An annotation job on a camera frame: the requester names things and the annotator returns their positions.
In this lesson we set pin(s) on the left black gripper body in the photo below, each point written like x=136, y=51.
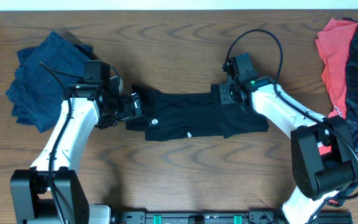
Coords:
x=125, y=109

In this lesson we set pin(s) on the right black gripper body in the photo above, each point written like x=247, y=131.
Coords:
x=232, y=93

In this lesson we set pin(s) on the black t-shirt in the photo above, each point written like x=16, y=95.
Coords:
x=177, y=116

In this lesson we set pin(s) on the red t-shirt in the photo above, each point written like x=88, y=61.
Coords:
x=333, y=45

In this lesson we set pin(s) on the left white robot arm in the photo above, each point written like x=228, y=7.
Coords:
x=50, y=190

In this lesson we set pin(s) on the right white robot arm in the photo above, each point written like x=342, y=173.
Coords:
x=323, y=160

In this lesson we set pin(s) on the folded navy blue garment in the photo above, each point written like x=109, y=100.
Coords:
x=35, y=93

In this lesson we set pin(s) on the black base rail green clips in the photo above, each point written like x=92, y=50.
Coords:
x=194, y=217

